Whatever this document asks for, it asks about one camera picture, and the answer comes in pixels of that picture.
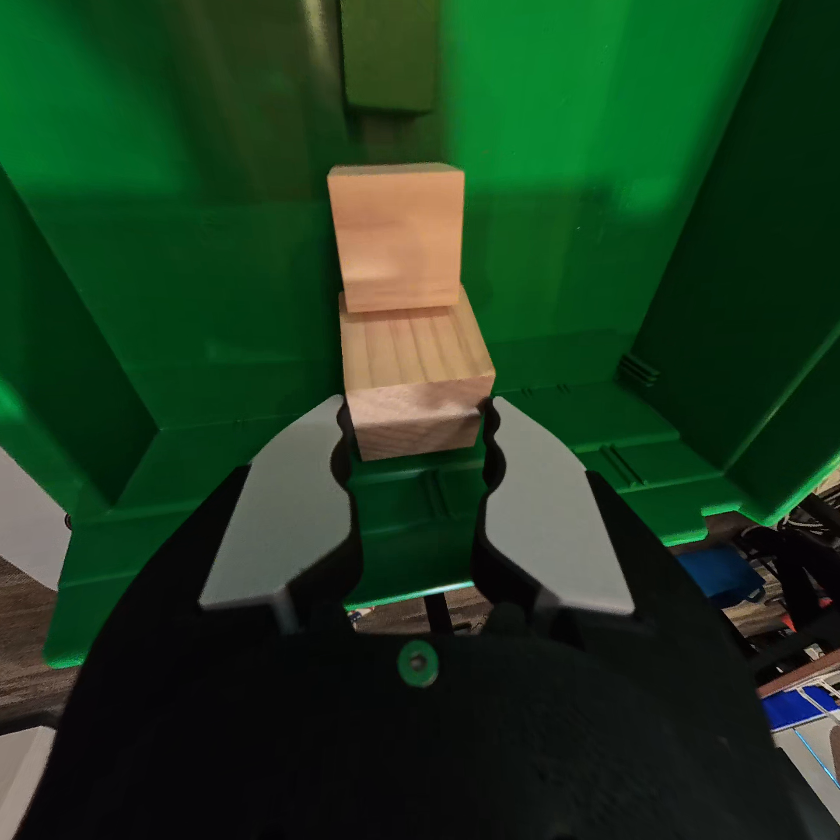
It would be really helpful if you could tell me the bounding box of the blue bag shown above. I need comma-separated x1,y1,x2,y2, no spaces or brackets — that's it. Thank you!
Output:
676,548,765,611

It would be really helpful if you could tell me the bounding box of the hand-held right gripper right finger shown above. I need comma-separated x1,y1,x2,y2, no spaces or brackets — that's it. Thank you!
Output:
469,394,637,636

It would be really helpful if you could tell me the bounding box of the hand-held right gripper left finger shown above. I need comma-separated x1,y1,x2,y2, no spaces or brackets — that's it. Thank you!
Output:
198,394,365,634

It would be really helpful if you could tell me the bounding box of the striped grain wooden cube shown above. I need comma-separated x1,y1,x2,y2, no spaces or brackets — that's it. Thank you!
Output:
338,287,496,462

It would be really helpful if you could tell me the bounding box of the smooth pale wooden cube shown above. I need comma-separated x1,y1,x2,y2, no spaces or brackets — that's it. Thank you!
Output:
327,164,466,315

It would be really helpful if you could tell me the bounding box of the blue white box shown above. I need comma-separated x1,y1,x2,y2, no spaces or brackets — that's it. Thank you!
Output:
761,682,840,788

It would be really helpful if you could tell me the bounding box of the green plastic bin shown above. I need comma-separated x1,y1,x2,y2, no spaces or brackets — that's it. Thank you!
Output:
0,0,840,670

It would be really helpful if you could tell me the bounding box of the green wooden cube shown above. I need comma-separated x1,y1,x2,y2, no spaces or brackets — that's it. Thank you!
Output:
340,0,439,118

